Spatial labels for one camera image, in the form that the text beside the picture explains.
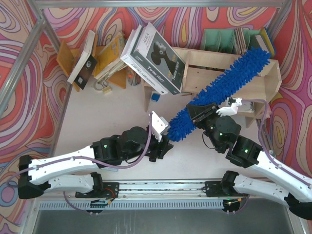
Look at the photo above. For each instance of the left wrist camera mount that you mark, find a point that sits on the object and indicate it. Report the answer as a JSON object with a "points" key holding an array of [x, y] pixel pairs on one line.
{"points": [[159, 126]]}

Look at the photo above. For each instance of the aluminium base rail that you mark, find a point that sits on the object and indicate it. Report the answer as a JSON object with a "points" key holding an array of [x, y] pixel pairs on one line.
{"points": [[161, 189]]}

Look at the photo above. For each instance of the white Chokladfabriken book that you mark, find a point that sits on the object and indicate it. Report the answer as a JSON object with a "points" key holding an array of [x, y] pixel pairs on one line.
{"points": [[128, 59]]}

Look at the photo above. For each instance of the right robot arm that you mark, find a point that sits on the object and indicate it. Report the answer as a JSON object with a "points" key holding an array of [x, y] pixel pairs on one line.
{"points": [[286, 186]]}

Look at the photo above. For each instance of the blue microfiber duster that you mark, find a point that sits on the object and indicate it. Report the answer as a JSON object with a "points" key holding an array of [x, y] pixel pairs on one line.
{"points": [[240, 72]]}

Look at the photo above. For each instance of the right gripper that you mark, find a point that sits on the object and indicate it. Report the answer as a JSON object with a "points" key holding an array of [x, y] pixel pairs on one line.
{"points": [[203, 115]]}

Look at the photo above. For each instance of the pencil cup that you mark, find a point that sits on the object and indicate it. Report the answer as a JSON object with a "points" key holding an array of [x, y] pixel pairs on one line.
{"points": [[133, 78]]}

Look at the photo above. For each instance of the yellow book stack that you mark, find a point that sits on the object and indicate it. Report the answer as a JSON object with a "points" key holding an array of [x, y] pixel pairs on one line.
{"points": [[108, 59]]}

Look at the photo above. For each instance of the blue covered book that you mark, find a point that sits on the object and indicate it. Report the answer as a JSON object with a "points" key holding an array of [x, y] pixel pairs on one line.
{"points": [[265, 39]]}

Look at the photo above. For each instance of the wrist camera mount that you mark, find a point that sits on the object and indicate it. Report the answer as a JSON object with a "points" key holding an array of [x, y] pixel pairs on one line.
{"points": [[232, 109], [159, 126]]}

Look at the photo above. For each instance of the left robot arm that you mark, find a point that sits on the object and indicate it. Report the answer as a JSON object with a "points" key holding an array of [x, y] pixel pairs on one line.
{"points": [[75, 171]]}

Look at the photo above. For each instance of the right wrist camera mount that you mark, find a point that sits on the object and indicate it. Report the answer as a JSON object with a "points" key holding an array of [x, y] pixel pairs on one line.
{"points": [[232, 109]]}

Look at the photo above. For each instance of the blue white eraser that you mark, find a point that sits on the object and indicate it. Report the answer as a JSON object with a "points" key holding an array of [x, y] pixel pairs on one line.
{"points": [[155, 97]]}

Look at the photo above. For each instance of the pink pig figurine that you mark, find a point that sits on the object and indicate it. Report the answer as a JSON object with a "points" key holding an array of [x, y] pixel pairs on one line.
{"points": [[267, 111]]}

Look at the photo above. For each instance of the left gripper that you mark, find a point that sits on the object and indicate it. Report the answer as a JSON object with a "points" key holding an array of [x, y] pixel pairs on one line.
{"points": [[161, 146]]}

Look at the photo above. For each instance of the white spiral notebook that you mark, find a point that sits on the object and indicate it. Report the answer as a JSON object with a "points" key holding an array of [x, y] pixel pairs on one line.
{"points": [[246, 107]]}

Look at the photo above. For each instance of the white black paperback book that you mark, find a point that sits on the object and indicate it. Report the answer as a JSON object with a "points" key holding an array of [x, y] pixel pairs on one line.
{"points": [[84, 62]]}

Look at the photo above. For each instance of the green desk organizer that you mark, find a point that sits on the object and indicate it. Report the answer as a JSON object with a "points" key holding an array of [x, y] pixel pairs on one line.
{"points": [[232, 41]]}

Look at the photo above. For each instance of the black white Twins story book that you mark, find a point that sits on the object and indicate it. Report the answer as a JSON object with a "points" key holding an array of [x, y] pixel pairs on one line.
{"points": [[153, 54]]}

